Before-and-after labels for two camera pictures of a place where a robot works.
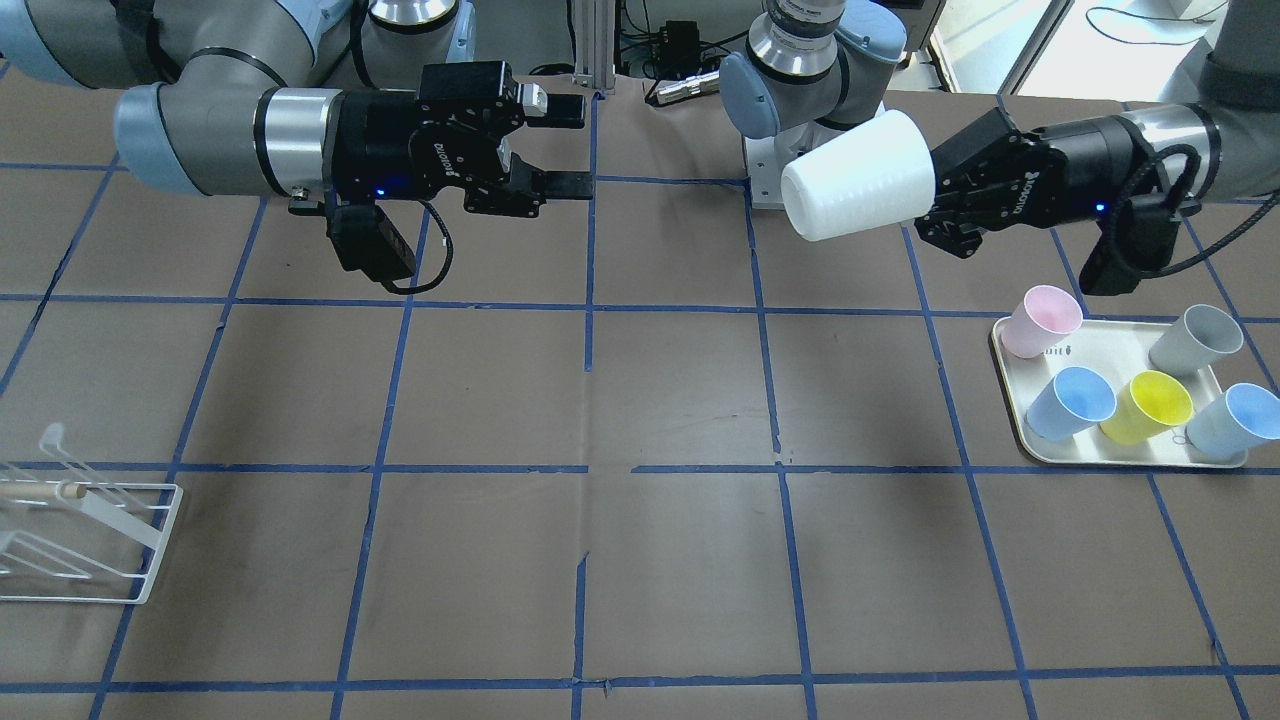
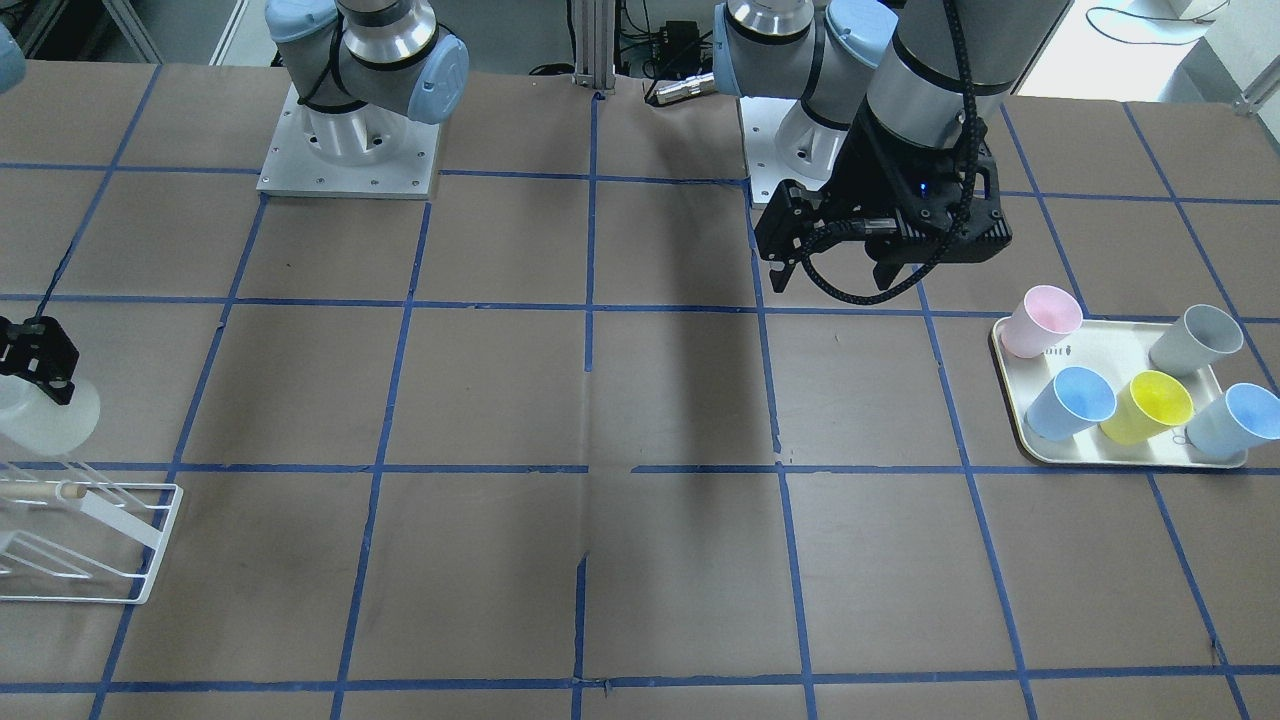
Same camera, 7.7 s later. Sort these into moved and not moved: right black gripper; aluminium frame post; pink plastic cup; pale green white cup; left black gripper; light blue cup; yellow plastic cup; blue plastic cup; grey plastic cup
Moved: pale green white cup; right black gripper; left black gripper
Not moved: light blue cup; yellow plastic cup; pink plastic cup; blue plastic cup; aluminium frame post; grey plastic cup
